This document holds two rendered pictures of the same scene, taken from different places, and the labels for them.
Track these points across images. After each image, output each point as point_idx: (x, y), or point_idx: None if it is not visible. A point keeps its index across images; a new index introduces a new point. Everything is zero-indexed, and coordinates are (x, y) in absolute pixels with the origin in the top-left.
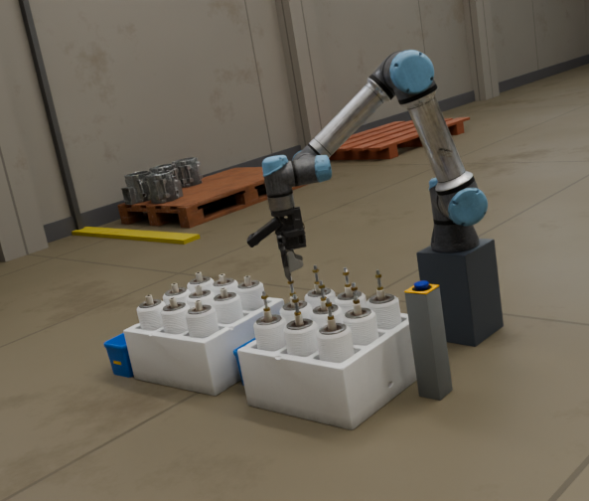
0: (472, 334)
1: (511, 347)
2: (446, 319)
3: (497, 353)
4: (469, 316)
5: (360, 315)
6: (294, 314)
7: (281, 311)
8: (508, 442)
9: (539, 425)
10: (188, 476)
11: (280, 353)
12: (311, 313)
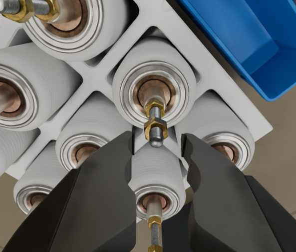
0: (162, 229)
1: (146, 236)
2: (186, 228)
3: (139, 227)
4: (164, 247)
5: (24, 205)
6: None
7: (139, 54)
8: None
9: (5, 219)
10: None
11: (15, 27)
12: (81, 128)
